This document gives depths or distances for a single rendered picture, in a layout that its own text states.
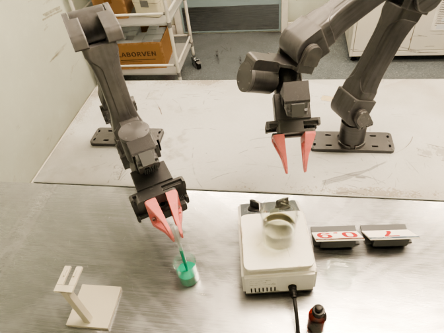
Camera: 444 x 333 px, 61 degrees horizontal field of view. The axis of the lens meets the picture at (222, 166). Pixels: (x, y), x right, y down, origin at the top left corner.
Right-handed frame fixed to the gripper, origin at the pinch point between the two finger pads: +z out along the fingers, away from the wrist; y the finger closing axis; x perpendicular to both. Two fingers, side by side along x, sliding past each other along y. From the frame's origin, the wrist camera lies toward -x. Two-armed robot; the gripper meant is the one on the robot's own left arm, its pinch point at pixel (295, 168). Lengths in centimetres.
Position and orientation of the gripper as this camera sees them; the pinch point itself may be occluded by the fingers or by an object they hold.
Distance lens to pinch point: 75.0
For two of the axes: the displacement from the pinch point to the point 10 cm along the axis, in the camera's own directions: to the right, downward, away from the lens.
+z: 0.7, 9.9, -0.9
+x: 0.7, 0.9, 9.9
